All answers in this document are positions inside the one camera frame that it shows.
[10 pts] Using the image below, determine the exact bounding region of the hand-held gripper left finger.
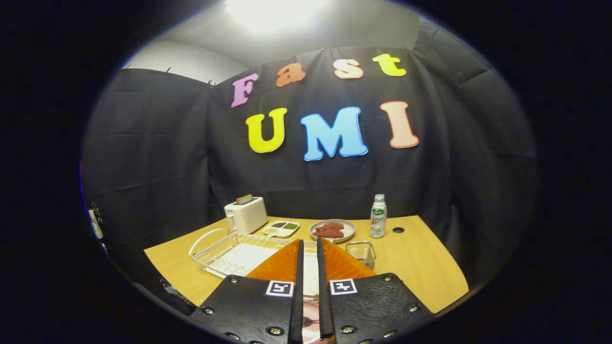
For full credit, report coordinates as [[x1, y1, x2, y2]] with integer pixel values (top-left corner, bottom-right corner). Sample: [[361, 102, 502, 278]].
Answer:
[[189, 239, 305, 344]]

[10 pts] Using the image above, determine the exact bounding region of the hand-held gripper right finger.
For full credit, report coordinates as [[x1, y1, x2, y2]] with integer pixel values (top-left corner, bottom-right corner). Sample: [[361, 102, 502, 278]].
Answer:
[[317, 237, 436, 344]]

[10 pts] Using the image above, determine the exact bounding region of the pink plate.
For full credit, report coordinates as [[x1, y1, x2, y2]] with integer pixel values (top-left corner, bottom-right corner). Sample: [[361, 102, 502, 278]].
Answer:
[[302, 296, 331, 344]]

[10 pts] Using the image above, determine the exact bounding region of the small metal mesh basket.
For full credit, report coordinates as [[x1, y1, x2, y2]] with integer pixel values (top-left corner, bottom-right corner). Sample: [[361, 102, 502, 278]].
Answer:
[[345, 241, 377, 270]]

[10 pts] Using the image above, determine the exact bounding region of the white wire dish rack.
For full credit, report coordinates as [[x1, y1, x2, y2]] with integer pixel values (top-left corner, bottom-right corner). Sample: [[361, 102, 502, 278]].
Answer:
[[188, 228, 320, 298]]

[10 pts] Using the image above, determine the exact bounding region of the beige round dish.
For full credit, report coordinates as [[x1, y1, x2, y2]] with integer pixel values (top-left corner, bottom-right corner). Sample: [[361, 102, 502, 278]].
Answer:
[[309, 219, 356, 244]]

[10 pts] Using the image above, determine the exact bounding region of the white divided bean tray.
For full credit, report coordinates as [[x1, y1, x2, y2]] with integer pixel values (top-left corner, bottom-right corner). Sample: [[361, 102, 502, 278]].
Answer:
[[262, 220, 300, 238]]

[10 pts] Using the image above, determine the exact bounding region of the white toaster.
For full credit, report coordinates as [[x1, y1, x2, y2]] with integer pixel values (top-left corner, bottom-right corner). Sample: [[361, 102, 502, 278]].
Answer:
[[224, 196, 269, 234]]

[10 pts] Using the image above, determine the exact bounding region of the white drink bottle green label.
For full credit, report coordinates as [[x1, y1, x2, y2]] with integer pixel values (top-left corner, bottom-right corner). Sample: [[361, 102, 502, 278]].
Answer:
[[370, 194, 388, 239]]

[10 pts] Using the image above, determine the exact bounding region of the black backdrop cloth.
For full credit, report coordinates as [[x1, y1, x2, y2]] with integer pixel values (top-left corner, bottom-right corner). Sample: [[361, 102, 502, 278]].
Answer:
[[79, 17, 541, 306]]

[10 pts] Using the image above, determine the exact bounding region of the white object on dark pole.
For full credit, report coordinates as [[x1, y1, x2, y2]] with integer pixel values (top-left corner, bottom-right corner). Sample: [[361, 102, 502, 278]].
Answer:
[[87, 203, 107, 255]]

